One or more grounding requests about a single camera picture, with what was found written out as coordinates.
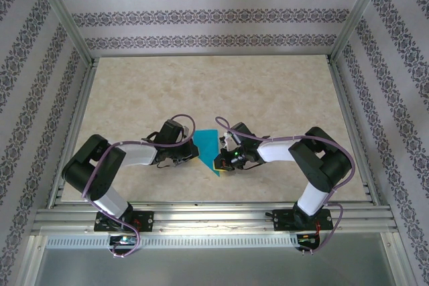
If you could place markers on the long aluminium mounting rail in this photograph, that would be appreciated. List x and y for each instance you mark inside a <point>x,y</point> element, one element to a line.
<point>218,214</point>

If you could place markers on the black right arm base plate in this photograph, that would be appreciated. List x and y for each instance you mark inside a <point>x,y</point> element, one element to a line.
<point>281,220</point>

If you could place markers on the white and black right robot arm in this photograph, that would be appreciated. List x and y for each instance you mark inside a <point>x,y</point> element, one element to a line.
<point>275,150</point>

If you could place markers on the grey metal panel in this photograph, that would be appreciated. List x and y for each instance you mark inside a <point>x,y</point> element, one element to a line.
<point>214,266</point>

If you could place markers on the blue paper sheet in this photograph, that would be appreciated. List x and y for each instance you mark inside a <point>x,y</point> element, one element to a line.
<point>207,145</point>

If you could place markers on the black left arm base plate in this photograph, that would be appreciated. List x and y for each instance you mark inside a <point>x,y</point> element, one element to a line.
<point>144,220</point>

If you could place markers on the small circuit board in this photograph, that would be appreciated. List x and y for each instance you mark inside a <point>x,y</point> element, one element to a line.
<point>306,239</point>
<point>124,239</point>

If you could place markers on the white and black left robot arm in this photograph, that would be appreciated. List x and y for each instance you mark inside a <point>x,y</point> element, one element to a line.
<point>137,153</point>

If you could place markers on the aluminium frame post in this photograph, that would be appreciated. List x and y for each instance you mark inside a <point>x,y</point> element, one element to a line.
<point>358,14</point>
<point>57,11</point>

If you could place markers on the aluminium side rail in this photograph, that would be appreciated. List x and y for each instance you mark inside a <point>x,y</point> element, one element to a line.
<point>73,115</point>
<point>355,132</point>

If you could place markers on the aluminium lower frame bar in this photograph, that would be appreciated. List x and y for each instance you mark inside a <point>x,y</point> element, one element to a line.
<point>33,259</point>
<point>393,259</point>

